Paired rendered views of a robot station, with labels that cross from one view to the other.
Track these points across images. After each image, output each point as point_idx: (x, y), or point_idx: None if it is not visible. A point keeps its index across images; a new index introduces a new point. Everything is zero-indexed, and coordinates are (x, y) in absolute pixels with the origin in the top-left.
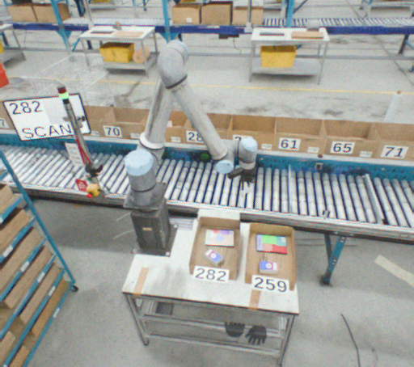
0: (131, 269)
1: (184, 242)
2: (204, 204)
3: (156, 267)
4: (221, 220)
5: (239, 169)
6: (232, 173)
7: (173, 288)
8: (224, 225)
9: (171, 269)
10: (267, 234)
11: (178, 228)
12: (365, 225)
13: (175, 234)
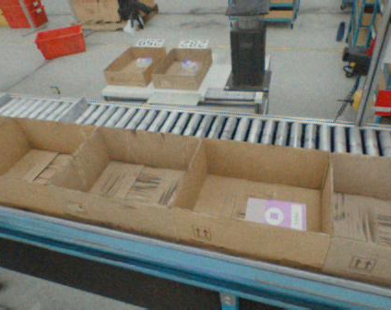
0: (266, 63)
1: (217, 79)
2: (187, 111)
3: None
4: (172, 77)
5: (135, 1)
6: (144, 5)
7: (227, 56)
8: (171, 86)
9: (230, 64)
10: None
11: (223, 89)
12: (28, 95)
13: (227, 82)
